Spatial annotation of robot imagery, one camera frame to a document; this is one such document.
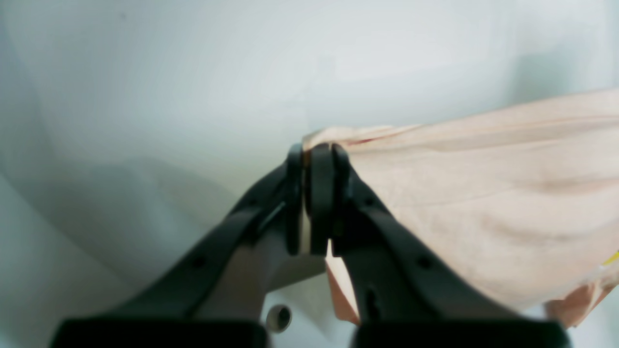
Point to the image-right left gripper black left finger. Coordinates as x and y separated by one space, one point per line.
213 297

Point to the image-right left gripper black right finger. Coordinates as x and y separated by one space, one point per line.
406 295

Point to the peach t-shirt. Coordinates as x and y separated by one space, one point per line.
523 202

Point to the left table grommet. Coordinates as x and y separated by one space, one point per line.
278 318

